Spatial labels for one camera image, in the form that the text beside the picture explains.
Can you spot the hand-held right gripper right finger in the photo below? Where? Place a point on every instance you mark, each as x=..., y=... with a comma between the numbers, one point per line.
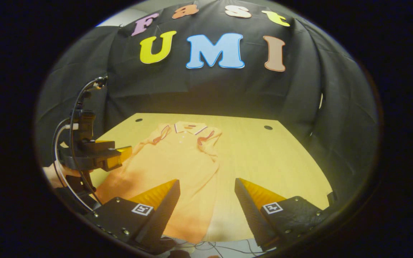
x=255, y=215

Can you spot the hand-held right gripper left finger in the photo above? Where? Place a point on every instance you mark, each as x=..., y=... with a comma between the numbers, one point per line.
x=160, y=218

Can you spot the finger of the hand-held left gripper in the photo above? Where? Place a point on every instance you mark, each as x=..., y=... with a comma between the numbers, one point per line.
x=118, y=157
x=97, y=146

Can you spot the orange T-shirt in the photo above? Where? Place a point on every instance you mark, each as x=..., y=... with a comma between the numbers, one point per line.
x=177, y=165

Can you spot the black backdrop cloth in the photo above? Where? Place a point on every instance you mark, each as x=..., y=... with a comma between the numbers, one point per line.
x=206, y=89

